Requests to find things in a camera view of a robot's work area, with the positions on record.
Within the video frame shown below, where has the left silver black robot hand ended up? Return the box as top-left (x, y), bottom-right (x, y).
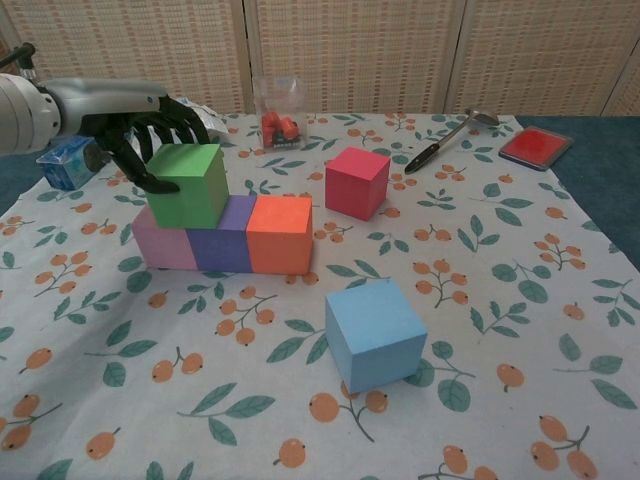
top-left (37, 78), bottom-right (211, 195)

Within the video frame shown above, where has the green foam cube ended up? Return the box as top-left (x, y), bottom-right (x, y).
top-left (146, 143), bottom-right (230, 230)

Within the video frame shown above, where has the pink foam cube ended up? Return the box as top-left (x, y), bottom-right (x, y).
top-left (132, 204), bottom-right (199, 272)

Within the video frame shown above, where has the orange foam cube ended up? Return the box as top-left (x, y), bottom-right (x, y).
top-left (246, 196), bottom-right (315, 275)

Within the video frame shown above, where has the red foam cube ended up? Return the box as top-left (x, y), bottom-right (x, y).
top-left (324, 147), bottom-right (392, 222)

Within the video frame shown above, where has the blue cookie package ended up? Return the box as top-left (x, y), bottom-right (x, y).
top-left (37, 135), bottom-right (110, 191)

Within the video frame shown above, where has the silver crumpled snack bag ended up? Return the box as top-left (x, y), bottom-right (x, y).
top-left (177, 96), bottom-right (230, 137)

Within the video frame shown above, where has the clear box with red pieces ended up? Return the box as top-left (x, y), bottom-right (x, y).
top-left (254, 74), bottom-right (307, 151)

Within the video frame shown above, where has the purple foam cube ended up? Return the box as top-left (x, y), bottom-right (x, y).
top-left (187, 194), bottom-right (259, 274)

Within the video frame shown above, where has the bamboo folding screen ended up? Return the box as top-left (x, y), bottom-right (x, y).
top-left (0, 0), bottom-right (640, 121)

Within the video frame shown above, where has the light blue foam cube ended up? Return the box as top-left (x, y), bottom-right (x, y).
top-left (324, 278), bottom-right (429, 395)

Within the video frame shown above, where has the red ink pad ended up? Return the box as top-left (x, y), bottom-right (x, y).
top-left (498, 126), bottom-right (572, 174)

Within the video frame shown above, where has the dark blue table cover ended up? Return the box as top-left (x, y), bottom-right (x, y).
top-left (0, 114), bottom-right (640, 266)

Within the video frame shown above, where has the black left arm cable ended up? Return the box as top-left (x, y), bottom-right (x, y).
top-left (0, 42), bottom-right (37, 76)

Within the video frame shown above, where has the metal ladle with black handle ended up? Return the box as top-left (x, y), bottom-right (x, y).
top-left (404, 108), bottom-right (501, 174)

